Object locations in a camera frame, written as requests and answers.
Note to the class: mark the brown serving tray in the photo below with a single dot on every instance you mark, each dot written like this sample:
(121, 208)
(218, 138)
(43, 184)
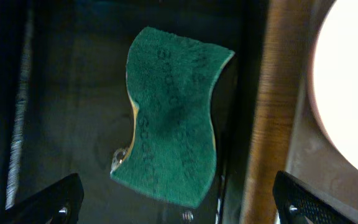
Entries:
(311, 157)

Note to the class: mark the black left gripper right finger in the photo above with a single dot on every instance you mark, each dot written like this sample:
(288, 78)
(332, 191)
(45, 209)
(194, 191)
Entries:
(295, 204)

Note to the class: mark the green and yellow sponge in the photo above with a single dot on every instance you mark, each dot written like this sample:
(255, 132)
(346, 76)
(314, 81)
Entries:
(170, 81)

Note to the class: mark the black rectangular water tray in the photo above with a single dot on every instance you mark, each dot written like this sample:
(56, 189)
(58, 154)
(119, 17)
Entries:
(63, 96)

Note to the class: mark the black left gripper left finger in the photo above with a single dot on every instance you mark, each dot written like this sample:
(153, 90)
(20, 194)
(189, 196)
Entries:
(59, 203)

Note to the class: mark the white plate with pinkish tint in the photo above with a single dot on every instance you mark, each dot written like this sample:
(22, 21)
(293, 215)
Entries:
(333, 80)

